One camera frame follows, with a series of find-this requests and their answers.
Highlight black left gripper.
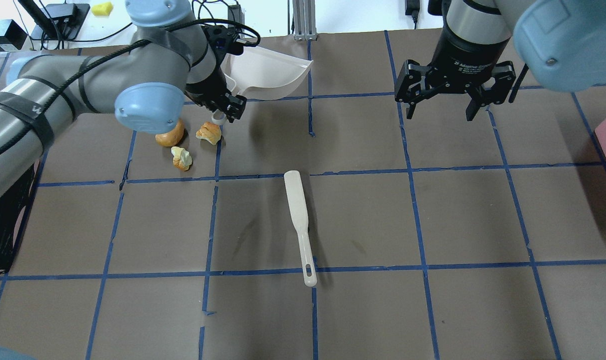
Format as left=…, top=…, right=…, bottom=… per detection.
left=185, top=66, right=247, bottom=122

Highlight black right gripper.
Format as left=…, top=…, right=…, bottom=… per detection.
left=394, top=27, right=516, bottom=122

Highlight beige plastic dustpan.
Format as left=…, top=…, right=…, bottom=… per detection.
left=217, top=47, right=313, bottom=100

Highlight beige hand brush black bristles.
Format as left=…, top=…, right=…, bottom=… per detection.
left=284, top=170, right=317, bottom=287

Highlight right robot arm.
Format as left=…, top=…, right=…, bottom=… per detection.
left=394, top=0, right=606, bottom=121

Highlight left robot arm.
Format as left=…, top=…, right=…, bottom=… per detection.
left=0, top=0, right=247, bottom=198

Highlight torn croissant piece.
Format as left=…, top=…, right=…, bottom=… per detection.
left=195, top=121, right=222, bottom=146

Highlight round brown bread roll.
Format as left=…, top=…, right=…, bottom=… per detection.
left=155, top=119, right=185, bottom=147

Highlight small pale bread chunk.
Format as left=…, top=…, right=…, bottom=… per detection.
left=170, top=146, right=193, bottom=172

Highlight yellow paper cup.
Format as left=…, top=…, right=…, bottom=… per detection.
left=90, top=1, right=114, bottom=18

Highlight black monitor stand base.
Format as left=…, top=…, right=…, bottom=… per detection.
left=19, top=0, right=90, bottom=41

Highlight black box on desk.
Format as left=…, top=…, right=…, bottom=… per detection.
left=0, top=19, right=28, bottom=52

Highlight aluminium frame post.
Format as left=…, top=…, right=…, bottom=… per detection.
left=290, top=0, right=317, bottom=41

